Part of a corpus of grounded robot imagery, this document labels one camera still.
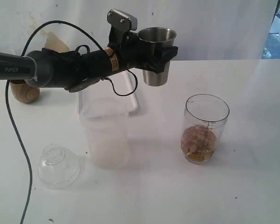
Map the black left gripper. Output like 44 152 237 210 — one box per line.
107 29 178 73

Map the stainless steel cup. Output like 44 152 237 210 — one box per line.
137 27 178 87

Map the brown wooden cup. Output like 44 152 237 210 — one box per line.
10 80 40 104

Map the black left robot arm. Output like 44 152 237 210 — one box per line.
0 28 178 92

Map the clear measuring beaker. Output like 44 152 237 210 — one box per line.
180 94 230 164

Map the clear plastic dome lid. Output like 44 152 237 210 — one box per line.
37 144 81 189

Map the white rectangular tray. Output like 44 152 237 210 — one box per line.
77 69 141 115

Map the translucent plastic container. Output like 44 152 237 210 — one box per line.
79 97 129 170

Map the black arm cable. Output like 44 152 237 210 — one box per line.
5 20 140 224

